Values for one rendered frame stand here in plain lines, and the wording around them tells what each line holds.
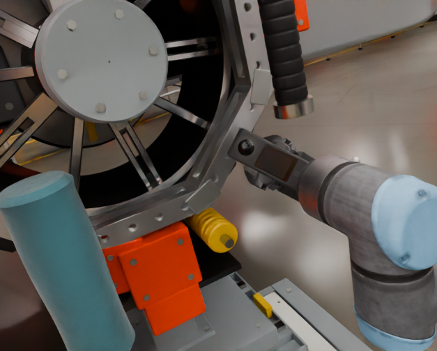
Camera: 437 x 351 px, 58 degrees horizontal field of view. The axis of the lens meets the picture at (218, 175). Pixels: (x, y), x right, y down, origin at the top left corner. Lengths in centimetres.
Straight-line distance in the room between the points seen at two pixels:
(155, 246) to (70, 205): 20
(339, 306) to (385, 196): 89
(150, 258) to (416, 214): 40
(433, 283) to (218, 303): 62
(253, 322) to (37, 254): 58
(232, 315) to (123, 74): 69
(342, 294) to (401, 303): 85
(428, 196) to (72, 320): 43
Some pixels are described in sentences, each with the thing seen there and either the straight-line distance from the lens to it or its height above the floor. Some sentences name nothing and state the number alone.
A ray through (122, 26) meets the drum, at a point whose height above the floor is 88.
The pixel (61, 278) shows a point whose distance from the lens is 51.
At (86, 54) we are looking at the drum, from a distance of 43.
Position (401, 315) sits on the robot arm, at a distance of 51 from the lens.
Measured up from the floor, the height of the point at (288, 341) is 15.
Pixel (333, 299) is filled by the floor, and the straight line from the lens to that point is 132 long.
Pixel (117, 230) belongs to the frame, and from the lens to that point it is 63.
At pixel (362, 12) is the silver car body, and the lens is 99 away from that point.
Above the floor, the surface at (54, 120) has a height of 76.
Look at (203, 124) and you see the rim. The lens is 74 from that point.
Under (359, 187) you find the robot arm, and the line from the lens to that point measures 46.
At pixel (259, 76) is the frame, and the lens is 66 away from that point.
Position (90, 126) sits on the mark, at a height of 73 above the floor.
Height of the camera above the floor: 86
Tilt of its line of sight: 21 degrees down
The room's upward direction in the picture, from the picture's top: 14 degrees counter-clockwise
